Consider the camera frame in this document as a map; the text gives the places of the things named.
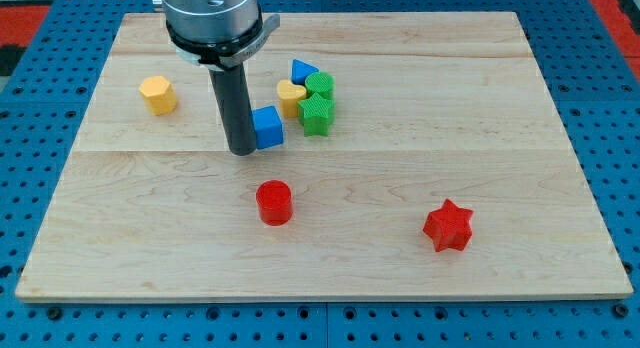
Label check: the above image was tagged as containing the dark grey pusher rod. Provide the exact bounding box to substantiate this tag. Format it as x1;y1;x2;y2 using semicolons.
209;64;257;156

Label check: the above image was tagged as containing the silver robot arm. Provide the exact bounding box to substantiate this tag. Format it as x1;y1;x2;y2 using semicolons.
152;0;281;156

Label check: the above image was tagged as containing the blue cube block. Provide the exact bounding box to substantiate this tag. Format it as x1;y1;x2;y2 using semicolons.
252;106;284;150

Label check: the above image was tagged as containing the yellow heart block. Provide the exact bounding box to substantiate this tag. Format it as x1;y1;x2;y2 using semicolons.
276;80;307;118

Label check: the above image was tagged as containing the blue triangle block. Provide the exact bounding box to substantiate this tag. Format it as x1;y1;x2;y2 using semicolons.
290;59;319;85

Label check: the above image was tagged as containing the yellow hexagon block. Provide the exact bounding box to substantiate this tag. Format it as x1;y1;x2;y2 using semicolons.
138;75;178;116

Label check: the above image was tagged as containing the green cylinder block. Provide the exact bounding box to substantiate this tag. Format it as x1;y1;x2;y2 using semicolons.
305;72;334;100

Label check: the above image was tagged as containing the green star block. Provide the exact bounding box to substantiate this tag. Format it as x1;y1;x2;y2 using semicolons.
298;93;335;136

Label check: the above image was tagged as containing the red cylinder block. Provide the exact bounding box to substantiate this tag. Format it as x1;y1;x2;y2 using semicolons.
256;180;293;226

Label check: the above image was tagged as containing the wooden board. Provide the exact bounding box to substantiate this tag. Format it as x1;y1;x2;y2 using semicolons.
15;12;633;304

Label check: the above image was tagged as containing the red star block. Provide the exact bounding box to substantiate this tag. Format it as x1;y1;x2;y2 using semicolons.
423;199;474;252

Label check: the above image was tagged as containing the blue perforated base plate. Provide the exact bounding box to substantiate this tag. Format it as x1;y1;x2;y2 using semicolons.
1;0;639;347

